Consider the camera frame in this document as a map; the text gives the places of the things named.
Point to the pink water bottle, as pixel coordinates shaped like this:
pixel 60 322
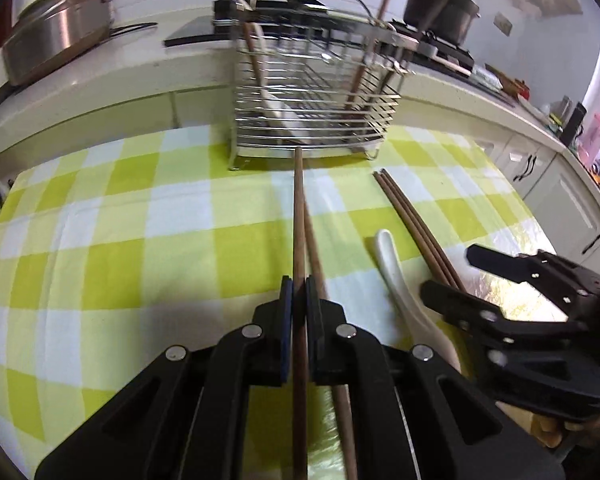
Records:
pixel 590 144

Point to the person right hand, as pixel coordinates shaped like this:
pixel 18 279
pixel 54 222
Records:
pixel 550 432

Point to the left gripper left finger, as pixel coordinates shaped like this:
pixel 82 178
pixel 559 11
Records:
pixel 184 416

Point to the wire utensil holder basket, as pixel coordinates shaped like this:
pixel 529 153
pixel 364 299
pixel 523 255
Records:
pixel 293 96

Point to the black bottle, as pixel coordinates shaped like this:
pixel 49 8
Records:
pixel 574 125

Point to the black gas stove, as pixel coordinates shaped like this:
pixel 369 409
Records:
pixel 282 20

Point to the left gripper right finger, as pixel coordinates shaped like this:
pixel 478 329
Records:
pixel 415 416

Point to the red teapot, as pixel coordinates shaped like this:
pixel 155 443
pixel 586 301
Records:
pixel 522 89

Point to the black cooking pot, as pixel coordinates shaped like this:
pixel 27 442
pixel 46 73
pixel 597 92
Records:
pixel 415 10

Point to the yellow checkered tablecloth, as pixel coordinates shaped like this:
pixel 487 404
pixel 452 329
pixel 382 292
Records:
pixel 111 254

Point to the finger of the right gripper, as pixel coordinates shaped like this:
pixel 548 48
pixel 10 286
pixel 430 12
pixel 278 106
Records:
pixel 537 366
pixel 572 288

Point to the steel rice cooker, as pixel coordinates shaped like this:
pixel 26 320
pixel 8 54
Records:
pixel 51 33

